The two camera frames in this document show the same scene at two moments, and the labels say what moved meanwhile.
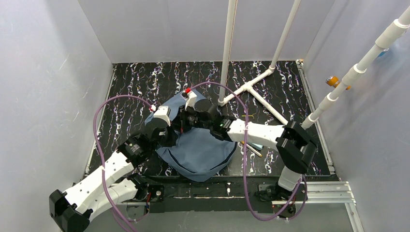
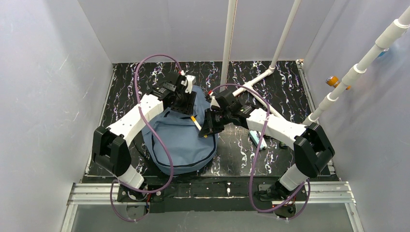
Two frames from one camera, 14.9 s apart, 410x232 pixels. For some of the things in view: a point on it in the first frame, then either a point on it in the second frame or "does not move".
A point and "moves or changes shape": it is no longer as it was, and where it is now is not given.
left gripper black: (172, 134) to (184, 104)
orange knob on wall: (332, 80) does not move
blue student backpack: (198, 154) moves or changes shape
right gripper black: (186, 118) to (213, 118)
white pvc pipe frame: (396, 27) does not move
